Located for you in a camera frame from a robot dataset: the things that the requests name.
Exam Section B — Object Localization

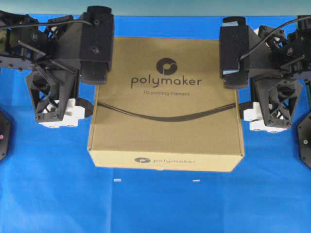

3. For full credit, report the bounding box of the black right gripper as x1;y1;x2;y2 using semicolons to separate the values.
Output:
219;17;303;133

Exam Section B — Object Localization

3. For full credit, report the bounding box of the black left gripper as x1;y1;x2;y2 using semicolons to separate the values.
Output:
25;6;114;128

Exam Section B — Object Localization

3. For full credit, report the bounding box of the brown polymaker cardboard box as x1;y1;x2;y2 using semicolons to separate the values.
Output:
88;37;244;172

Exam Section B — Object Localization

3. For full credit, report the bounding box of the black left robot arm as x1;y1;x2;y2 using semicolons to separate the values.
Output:
0;6;115;128

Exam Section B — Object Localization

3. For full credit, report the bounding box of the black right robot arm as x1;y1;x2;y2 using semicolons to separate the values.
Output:
219;16;311;133

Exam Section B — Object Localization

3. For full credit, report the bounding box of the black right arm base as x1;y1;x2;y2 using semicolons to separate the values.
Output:
297;113;311;168

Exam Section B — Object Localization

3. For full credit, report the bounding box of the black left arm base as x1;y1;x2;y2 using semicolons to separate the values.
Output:
0;108;13;162

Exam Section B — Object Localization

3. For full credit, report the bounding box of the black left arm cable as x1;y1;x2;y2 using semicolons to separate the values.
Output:
0;19;94;31

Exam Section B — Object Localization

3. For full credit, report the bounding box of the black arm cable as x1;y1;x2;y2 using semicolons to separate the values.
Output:
239;18;311;61
0;19;94;31

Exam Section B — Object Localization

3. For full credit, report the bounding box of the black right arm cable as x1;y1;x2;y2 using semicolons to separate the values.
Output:
239;18;311;61

